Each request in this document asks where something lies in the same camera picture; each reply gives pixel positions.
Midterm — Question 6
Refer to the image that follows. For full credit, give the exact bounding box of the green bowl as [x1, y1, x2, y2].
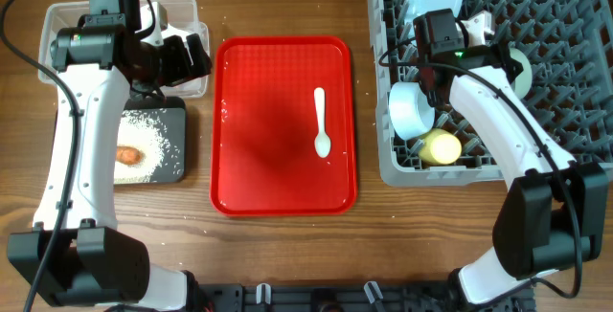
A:
[510, 48, 533, 99]

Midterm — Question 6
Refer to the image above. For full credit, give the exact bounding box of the pile of white rice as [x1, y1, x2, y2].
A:
[113, 109, 183, 184]

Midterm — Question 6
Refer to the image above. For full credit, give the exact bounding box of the orange carrot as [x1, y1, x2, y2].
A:
[116, 145, 143, 166]

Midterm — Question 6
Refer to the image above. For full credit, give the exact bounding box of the small light blue bowl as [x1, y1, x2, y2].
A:
[389, 82, 435, 141]

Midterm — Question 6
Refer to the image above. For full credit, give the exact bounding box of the yellow plastic cup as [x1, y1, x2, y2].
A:
[418, 128, 462, 165]

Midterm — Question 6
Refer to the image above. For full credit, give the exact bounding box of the white plastic spoon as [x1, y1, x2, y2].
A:
[314, 87, 331, 158]

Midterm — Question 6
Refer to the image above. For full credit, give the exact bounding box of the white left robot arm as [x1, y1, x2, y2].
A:
[7, 0, 215, 311]

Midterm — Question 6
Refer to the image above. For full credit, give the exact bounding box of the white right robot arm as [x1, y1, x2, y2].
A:
[389, 9, 609, 311]

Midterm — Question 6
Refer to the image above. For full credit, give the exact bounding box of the black waste tray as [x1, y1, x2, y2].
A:
[112, 96, 188, 185]

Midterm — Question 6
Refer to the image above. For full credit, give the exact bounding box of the clear plastic waste bin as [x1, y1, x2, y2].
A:
[38, 0, 210, 98]

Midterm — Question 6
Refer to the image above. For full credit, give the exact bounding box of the grey dishwasher rack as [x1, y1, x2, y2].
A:
[367, 0, 612, 187]

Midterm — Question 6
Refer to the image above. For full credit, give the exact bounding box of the red plastic tray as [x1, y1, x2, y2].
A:
[210, 35, 357, 217]

